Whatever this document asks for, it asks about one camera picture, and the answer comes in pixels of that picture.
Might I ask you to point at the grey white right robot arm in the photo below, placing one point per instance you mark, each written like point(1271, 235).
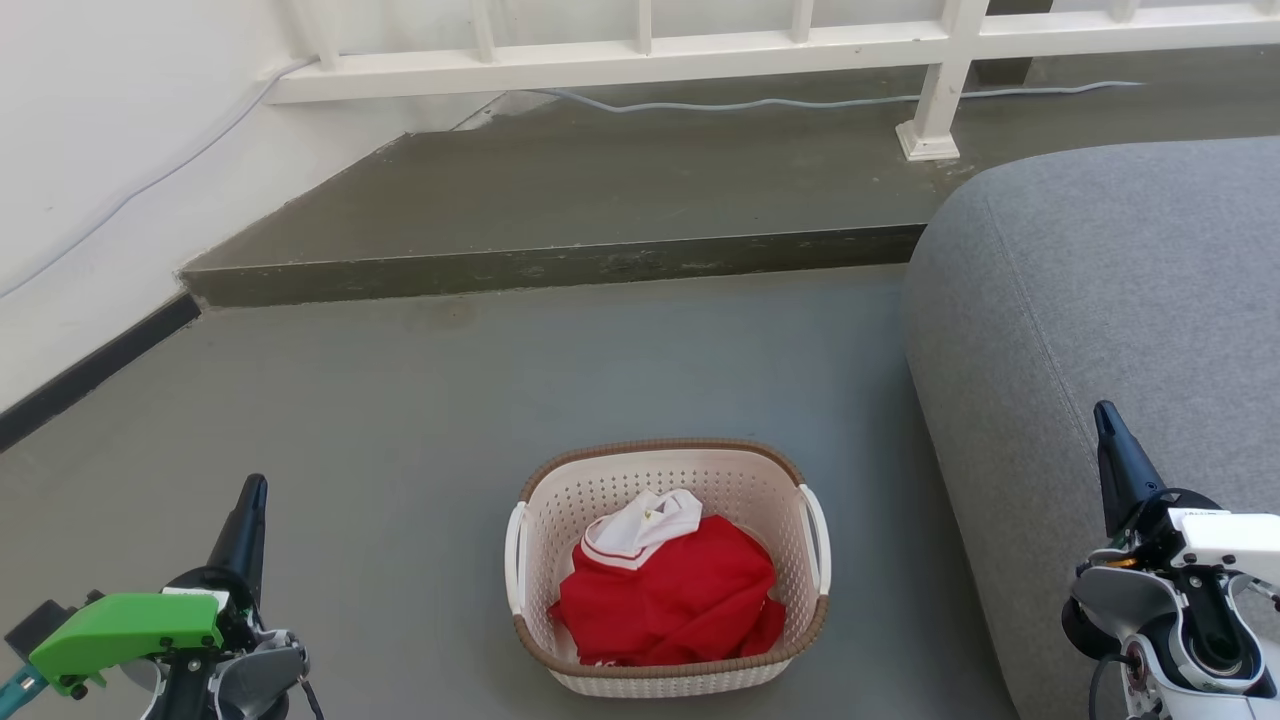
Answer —
point(1110, 600)

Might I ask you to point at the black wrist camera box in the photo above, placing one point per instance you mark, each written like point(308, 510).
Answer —
point(40, 625)

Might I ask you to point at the red shirt with white collar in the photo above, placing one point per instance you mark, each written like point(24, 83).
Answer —
point(680, 595)

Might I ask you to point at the grey fabric sofa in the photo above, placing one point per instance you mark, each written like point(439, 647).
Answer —
point(1100, 300)

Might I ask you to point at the cream perforated laundry basket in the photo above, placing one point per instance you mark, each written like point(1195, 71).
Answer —
point(700, 475)

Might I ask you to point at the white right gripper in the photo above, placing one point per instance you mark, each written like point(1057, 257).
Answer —
point(1230, 545)

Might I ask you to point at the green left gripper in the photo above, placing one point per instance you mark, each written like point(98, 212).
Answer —
point(130, 625)

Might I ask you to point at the white wooden railing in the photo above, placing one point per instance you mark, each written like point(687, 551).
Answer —
point(600, 60)

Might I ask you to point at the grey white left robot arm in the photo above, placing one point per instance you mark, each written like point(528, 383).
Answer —
point(260, 680)

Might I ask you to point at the black baseboard strip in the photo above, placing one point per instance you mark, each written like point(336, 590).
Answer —
point(100, 365)

